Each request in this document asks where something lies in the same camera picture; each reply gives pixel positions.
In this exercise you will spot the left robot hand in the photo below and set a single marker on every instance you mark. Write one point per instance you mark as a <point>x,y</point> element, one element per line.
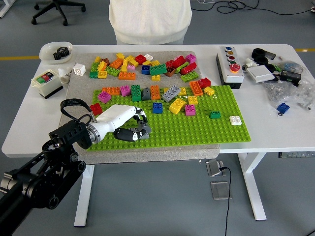
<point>115,116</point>

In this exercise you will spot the grey two-by-four brick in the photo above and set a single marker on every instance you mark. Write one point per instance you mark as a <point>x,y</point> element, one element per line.
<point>171,93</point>
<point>131,128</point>

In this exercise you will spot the grey slope brick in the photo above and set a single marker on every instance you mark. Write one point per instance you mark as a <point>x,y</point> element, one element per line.
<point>144,128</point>
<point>146,94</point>

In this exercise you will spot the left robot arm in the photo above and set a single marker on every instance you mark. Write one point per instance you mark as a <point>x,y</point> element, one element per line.
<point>71,135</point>

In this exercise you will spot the green baseplate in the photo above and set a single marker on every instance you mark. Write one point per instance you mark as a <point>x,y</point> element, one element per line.
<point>184,132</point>

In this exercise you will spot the red two-by-two brick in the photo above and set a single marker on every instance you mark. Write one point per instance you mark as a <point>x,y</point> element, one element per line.
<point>204,82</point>
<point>140,59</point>
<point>96,109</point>

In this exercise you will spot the magenta two-by-two brick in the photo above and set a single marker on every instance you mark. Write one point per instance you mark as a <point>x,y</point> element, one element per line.
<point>190,109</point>
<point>104,97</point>
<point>190,58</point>

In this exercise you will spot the orange two-by-four brick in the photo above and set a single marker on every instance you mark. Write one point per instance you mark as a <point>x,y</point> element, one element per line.
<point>127,75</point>
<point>111,91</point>

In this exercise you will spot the pink two-by-two brick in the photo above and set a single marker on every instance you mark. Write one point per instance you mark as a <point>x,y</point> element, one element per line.
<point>125,90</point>

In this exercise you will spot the dark green two-by-four brick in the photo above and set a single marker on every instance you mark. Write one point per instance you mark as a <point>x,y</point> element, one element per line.
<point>136,93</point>
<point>158,69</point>

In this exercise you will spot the blue two-by-two brick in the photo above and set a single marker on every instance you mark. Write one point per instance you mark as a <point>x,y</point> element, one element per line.
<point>145,69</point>
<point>283,107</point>
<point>157,107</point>

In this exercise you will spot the yellow two-by-two brick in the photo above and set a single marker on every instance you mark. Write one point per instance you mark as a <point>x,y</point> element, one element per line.
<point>155,77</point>
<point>102,74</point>
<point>182,91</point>
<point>192,99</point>

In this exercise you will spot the dark green small brick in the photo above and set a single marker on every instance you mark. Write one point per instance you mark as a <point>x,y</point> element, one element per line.
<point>215,114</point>
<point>93,74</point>

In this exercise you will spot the grey-brown mat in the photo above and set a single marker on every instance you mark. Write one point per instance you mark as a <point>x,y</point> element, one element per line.
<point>147,155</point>

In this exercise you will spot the pink small brick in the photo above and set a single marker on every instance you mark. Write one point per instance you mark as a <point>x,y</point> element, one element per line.
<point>131,67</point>
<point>177,58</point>

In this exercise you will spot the yellow long brick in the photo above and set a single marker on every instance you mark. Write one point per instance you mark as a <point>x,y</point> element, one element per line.
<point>125,64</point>

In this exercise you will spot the brown brick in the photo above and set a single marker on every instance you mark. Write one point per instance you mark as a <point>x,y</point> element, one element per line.
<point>105,60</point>
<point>170,71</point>

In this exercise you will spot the white cube box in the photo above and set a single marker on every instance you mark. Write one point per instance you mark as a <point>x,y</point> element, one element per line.
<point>79,70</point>

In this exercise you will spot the yellow arch brick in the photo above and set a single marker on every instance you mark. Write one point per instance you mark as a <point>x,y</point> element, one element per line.
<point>177,105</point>

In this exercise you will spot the white plastic tube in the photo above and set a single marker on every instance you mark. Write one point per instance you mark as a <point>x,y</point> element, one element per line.
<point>65,76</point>

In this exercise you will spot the white small brick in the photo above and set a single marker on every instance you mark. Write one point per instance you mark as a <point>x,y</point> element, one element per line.
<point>148,57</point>

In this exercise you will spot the black gear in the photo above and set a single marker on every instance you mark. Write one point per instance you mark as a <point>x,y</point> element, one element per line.
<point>64,51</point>
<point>57,56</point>

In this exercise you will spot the lime green flat plate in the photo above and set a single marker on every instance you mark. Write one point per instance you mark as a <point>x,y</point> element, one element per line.
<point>182,67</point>

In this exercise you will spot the red two-by-four brick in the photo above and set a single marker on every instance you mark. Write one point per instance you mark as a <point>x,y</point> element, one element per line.
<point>188,68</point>
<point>179,62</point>

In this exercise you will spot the lime green two-by-four brick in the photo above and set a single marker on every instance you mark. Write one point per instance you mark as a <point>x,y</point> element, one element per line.
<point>189,76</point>

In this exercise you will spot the orange upturned long brick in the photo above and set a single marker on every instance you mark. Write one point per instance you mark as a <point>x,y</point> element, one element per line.
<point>196,88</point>

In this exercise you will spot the white table leg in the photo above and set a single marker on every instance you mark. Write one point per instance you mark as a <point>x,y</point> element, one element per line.
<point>253,186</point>
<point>83,196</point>

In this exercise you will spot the white plastic bowl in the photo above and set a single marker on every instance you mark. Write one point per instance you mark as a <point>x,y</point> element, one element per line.
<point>46,52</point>

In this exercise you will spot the yellow rounded small brick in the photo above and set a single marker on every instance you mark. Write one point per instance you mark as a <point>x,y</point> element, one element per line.
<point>209,90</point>

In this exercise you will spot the person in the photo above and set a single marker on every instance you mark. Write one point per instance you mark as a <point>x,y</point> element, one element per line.
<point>150,19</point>

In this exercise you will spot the metal floor socket box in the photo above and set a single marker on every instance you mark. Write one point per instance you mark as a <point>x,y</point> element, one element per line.
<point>220,190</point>
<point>212,168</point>

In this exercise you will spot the white two-by-two brick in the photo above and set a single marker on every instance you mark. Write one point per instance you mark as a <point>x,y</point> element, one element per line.
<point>235,120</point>

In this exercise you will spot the push-button control box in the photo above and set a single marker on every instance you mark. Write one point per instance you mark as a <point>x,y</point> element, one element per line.
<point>233,76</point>

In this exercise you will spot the black office chair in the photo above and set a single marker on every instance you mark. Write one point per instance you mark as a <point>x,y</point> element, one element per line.
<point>58,4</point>

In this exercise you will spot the white pipe connector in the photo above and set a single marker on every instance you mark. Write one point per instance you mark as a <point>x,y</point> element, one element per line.
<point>249,62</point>

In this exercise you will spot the white furniture foot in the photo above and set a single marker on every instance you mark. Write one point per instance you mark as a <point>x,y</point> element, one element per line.
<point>3,11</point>

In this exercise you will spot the black tape roll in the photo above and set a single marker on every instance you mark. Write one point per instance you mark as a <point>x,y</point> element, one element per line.
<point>256,51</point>
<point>261,59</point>

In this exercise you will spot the black round knob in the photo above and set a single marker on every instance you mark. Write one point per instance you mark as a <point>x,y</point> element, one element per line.
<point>270,67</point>

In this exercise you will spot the clear bag of screws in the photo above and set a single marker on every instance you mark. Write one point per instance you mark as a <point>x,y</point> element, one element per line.
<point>278,92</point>

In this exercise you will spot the small black grey block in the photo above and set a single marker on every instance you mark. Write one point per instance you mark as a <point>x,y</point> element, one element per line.
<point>271,56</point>

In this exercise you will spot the green plastic clip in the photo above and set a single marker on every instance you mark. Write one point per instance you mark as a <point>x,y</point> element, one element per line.
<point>278,66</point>

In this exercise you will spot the black power adapter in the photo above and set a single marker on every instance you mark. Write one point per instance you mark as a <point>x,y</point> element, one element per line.
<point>290,76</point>

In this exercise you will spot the clear bag blue parts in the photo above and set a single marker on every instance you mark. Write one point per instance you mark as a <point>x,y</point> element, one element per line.
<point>291,66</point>

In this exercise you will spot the table height control panel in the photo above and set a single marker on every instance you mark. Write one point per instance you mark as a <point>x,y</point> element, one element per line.
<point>295,155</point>

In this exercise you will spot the clear bag metal parts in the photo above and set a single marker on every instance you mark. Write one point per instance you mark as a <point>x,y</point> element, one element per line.
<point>306,96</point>

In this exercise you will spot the switch box green red buttons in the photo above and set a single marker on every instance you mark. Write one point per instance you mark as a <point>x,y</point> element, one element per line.
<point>49,87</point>

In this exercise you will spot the white flat switch plate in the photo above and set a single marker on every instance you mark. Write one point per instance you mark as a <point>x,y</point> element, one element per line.
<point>260,74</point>

